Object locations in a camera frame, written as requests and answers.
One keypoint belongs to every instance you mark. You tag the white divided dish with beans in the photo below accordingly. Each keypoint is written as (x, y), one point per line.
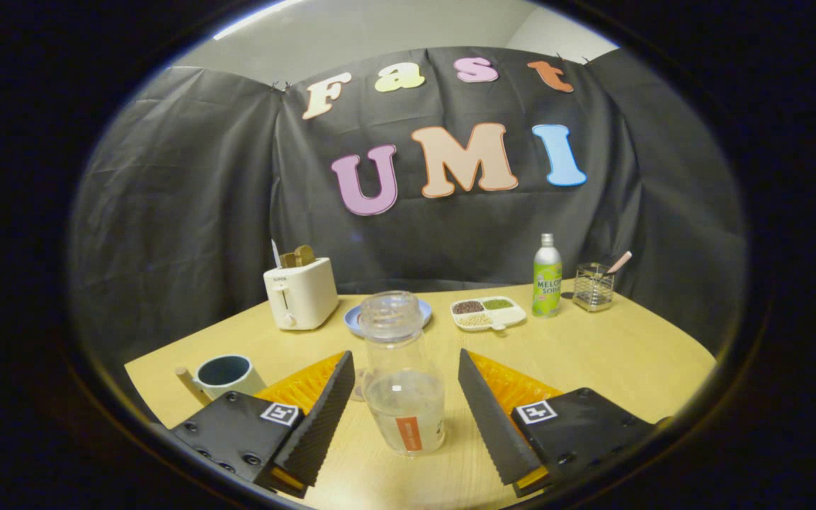
(487, 313)

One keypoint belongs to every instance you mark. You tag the clear glass juice bottle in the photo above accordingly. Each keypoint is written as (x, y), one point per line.
(404, 414)

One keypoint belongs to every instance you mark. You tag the green soda bottle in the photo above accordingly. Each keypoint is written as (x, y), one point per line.
(547, 283)

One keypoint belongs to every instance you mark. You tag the toast slices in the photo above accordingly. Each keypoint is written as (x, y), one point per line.
(300, 256)

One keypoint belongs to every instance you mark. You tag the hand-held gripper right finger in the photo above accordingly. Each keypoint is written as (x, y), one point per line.
(489, 418)

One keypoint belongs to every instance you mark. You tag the blue plate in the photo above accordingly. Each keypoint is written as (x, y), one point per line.
(352, 321)

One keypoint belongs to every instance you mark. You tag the wooden table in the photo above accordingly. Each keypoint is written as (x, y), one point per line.
(592, 354)

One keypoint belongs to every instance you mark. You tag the black backdrop cloth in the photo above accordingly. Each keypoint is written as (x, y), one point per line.
(167, 212)

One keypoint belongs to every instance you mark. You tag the pink spoon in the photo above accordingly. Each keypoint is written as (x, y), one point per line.
(620, 262)

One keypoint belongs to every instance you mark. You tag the white toaster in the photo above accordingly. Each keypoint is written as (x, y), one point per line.
(305, 297)

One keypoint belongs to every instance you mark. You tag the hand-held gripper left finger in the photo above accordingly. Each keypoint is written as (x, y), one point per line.
(326, 418)

